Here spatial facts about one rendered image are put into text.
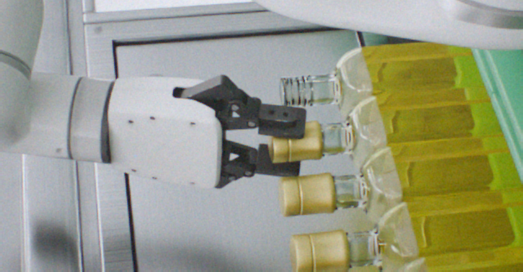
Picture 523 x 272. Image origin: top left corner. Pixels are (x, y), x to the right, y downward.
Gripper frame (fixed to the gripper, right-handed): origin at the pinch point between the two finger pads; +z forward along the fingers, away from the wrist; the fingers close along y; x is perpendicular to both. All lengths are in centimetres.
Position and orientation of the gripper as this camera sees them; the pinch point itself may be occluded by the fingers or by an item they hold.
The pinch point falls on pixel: (282, 141)
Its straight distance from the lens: 98.0
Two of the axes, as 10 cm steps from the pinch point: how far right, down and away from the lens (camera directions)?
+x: 1.1, -7.5, 6.5
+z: 9.9, 1.1, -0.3
